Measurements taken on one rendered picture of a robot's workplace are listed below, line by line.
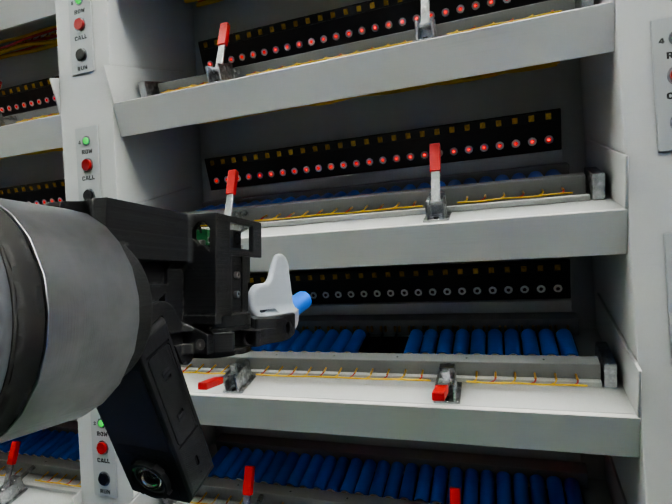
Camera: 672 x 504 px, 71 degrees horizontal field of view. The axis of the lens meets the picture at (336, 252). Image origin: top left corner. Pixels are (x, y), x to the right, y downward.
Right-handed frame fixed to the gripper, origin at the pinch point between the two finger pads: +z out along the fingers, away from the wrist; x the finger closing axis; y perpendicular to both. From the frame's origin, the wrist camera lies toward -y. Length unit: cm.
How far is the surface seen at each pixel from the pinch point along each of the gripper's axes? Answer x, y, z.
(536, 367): -21.5, -6.4, 20.8
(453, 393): -12.9, -8.8, 16.5
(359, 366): -1.2, -7.3, 21.0
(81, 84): 37, 31, 13
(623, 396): -29.4, -8.7, 19.5
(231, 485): 19.2, -25.7, 24.4
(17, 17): 50, 44, 14
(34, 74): 71, 46, 33
